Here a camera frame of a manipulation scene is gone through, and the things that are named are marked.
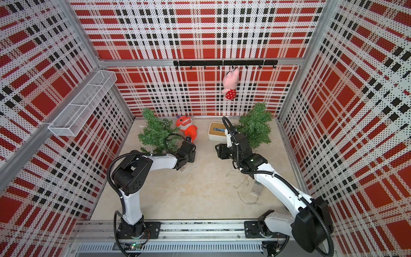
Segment pink plush pig toy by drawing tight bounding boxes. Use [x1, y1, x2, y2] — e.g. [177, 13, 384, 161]
[222, 68, 240, 100]

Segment green circuit board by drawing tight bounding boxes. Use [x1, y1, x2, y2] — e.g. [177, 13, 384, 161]
[125, 243, 144, 251]

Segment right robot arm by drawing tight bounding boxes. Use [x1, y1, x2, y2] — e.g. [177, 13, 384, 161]
[215, 133, 335, 257]

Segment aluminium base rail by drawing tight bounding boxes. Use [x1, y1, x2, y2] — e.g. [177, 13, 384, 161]
[68, 219, 335, 254]

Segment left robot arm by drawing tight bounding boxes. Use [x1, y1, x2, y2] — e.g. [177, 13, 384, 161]
[107, 133, 196, 239]

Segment white wire mesh basket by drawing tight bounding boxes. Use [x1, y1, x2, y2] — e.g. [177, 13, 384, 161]
[48, 70, 117, 137]

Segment red plush monster toy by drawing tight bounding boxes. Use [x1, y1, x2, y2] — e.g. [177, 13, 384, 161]
[176, 115, 198, 142]

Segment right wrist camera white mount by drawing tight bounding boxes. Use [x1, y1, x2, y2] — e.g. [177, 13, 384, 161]
[222, 116, 239, 148]

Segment clear string light wire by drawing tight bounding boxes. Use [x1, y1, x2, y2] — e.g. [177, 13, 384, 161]
[224, 168, 267, 206]

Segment green christmas tree wooden base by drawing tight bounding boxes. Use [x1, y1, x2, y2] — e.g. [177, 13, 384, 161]
[138, 109, 179, 154]

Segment black hook rail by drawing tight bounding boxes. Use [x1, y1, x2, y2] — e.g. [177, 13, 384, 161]
[173, 60, 279, 68]

